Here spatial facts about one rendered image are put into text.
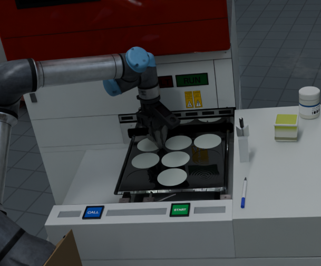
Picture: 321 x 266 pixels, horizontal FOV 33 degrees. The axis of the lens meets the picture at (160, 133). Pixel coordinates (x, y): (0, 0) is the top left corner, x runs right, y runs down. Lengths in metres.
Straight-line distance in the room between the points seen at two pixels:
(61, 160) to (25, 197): 1.29
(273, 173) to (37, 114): 0.99
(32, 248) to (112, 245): 0.33
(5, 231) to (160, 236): 0.45
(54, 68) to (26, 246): 0.51
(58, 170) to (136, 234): 0.81
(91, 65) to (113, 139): 0.62
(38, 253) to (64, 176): 0.98
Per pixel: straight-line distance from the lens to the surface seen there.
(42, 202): 3.44
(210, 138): 2.00
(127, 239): 1.60
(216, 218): 1.53
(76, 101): 2.11
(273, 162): 1.72
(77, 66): 1.58
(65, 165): 2.29
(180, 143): 1.98
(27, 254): 1.37
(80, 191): 1.98
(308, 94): 1.90
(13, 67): 1.54
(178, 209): 1.57
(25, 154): 3.99
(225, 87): 1.99
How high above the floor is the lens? 1.94
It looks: 30 degrees down
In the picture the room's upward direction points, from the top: 9 degrees counter-clockwise
